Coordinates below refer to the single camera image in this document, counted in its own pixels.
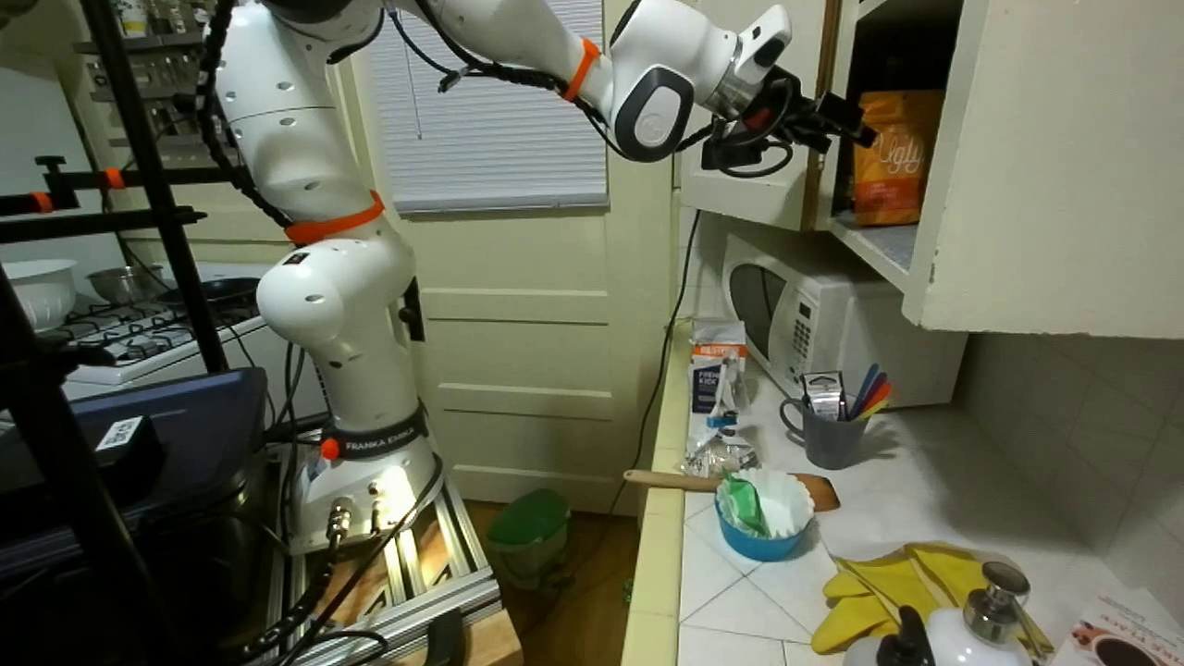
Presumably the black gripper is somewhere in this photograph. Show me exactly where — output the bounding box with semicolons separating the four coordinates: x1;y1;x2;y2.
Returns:
744;68;882;160

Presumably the orange packet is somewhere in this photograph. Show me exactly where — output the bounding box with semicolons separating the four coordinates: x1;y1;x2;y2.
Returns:
847;84;949;231

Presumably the closed cream cabinet door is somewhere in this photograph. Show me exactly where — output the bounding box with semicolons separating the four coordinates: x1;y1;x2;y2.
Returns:
674;0;844;235

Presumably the white microwave oven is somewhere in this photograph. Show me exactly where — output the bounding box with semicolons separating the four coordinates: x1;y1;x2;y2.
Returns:
717;231;975;413

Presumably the open cream cabinet door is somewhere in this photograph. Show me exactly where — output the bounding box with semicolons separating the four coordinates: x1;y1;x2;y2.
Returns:
902;0;1184;343

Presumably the purple marker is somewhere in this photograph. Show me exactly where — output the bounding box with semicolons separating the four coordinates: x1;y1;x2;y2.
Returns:
850;361;886;411

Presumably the small printed paper bag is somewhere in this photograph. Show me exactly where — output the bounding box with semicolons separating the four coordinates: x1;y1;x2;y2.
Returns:
687;319;753;419

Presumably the grey mug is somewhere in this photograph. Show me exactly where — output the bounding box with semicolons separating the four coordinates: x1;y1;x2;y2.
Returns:
776;393;872;472

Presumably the clear plastic bag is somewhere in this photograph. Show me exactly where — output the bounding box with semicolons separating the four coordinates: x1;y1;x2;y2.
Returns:
685;411;759;482

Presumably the large white window blind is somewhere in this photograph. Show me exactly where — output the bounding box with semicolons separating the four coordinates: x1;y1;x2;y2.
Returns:
352;0;613;223

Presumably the green sponge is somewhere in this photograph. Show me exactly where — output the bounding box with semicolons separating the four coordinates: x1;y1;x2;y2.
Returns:
717;476;770;538

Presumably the wooden spatula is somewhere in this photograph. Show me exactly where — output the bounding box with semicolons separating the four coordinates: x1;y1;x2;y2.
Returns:
623;466;844;517

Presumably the cream panel door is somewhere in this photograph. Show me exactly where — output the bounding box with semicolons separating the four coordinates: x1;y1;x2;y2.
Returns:
331;0;681;515

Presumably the blue bowl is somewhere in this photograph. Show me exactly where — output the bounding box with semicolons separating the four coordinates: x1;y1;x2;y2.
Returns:
716;472;821;566

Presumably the green bucket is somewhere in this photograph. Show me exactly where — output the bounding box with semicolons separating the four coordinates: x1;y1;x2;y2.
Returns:
486;487;579;592

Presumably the paper with coffee print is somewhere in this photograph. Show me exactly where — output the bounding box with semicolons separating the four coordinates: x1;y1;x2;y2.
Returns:
1064;587;1184;666

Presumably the black metal stand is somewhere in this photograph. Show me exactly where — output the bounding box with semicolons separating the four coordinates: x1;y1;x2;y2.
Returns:
0;0;239;666

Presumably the white gas stove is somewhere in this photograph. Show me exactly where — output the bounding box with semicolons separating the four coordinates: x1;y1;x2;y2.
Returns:
51;274;280;398

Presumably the blue box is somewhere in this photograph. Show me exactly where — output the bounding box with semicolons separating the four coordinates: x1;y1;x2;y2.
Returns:
0;365;272;585

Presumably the black device white label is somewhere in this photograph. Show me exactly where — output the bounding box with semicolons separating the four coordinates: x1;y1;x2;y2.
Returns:
89;411;166;499

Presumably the white bowl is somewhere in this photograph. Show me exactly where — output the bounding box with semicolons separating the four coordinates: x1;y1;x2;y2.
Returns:
0;254;83;332

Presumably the cream wall cabinet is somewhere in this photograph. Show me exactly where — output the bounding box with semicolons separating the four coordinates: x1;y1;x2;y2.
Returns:
807;0;975;301

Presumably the black power cord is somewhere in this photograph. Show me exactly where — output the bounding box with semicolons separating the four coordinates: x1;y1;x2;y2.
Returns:
610;216;697;517

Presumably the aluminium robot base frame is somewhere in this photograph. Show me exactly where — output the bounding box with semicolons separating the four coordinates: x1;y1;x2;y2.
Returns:
264;466;511;666

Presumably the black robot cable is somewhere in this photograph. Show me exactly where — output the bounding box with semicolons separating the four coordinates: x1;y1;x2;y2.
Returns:
195;0;310;438

